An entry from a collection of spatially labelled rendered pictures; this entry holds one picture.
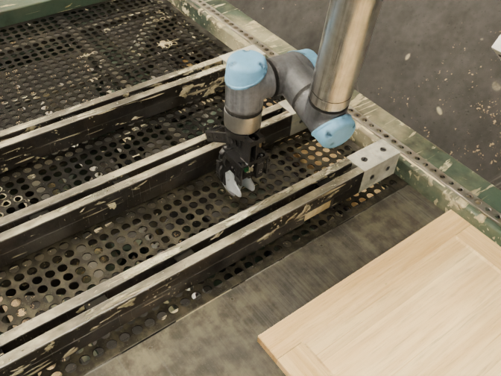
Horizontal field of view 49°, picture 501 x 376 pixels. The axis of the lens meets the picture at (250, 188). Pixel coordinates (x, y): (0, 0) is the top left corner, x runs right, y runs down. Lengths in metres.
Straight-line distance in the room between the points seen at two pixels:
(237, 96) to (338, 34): 0.26
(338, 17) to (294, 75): 0.23
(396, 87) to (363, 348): 1.58
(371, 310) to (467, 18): 1.59
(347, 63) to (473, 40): 1.55
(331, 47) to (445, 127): 1.50
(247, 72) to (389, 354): 0.57
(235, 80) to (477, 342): 0.66
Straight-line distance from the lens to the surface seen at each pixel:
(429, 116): 2.38
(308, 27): 2.78
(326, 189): 1.23
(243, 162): 1.14
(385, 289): 1.16
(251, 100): 1.05
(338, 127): 0.99
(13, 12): 1.98
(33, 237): 1.19
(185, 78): 1.53
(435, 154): 1.44
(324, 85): 0.95
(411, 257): 1.22
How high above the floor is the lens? 2.19
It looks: 53 degrees down
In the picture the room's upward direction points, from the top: 78 degrees counter-clockwise
